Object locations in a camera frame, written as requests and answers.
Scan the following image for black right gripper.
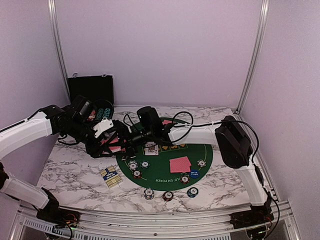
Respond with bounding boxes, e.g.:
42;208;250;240
106;127;153;157

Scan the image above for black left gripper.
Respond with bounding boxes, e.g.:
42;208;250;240
62;118;113;158

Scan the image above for red backed card deck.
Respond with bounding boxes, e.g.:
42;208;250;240
103;138;125;153

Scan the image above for king of diamonds card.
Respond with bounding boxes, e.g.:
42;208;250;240
145;141;159;156

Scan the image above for blue tan chips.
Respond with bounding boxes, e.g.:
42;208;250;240
128;160;139;171

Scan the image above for teal 50 chips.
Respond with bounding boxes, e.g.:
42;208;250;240
140;160;150;169

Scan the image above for brown 100 chips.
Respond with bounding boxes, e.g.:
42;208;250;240
132;169;142;179

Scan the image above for red card being dealt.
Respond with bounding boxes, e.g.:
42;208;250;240
169;156;192;166

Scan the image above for blue tan 10 chip stack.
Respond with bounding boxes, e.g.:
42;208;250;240
144;187;155;200

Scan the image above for red card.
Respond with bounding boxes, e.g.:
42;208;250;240
170;163;191;174

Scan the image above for brown 100 chip stack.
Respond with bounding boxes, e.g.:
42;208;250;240
162;191;174;202

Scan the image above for blue small blind button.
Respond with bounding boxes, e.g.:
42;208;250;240
189;169;200;179

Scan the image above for blue white chip mat edge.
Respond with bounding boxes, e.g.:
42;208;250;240
197;159;207;168

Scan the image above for teal 50 chip stack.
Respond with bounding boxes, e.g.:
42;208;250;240
186;187;199;198

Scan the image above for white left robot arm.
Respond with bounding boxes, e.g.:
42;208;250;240
0;95;114;223

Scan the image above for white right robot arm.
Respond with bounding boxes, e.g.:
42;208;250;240
105;106;273;224

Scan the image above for blue texas holdem card box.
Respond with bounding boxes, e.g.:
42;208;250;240
100;166;122;189

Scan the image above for black triangular all-in marker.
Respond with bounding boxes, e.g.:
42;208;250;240
121;155;136;161

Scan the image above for dark green chip row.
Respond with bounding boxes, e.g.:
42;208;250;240
95;108;105;121

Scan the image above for teal 50 chip row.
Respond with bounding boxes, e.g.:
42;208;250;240
102;108;112;120

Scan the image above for green round poker mat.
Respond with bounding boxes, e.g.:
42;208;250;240
116;144;214;191

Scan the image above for black poker chip case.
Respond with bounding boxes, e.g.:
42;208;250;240
67;74;115;108

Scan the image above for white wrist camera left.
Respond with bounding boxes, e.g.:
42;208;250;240
92;119;114;139

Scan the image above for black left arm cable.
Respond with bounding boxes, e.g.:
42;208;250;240
93;98;117;122

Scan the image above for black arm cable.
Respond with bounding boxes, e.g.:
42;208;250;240
164;110;259;163
93;98;117;122

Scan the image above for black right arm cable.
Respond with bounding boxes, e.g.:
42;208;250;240
164;110;259;163

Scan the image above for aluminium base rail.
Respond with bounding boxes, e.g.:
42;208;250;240
8;201;301;240

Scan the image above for left aluminium frame post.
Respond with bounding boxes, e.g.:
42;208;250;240
47;0;69;83

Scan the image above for aluminium frame post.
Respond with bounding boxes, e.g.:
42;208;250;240
234;0;270;115
47;0;69;83

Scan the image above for right aluminium frame post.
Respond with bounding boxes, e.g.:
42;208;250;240
234;0;270;115

